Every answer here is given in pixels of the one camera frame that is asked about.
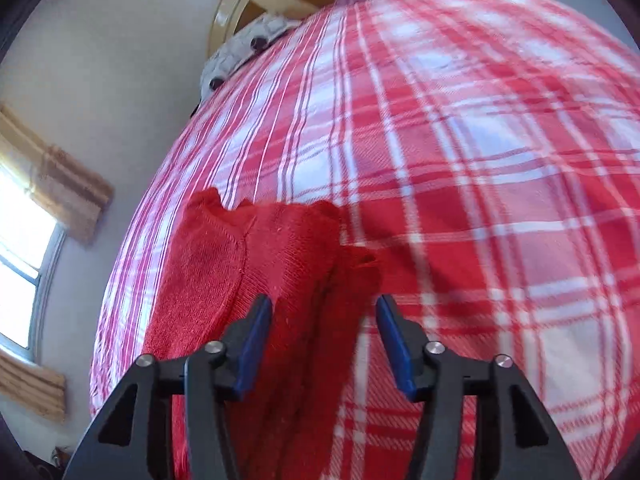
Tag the grey patterned pillow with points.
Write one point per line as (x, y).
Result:
(245, 47)

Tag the red white plaid blanket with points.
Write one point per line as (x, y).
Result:
(475, 160)

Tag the white framed window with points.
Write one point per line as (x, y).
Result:
(20, 270)

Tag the beige floral curtain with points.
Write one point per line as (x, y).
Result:
(65, 185)
(30, 385)

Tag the red knitted sweater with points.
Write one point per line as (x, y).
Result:
(280, 270)

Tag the cream wooden headboard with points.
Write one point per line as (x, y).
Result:
(230, 5)

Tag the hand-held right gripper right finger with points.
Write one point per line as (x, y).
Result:
(395, 340)

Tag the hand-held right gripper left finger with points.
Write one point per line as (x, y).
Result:
(252, 340)

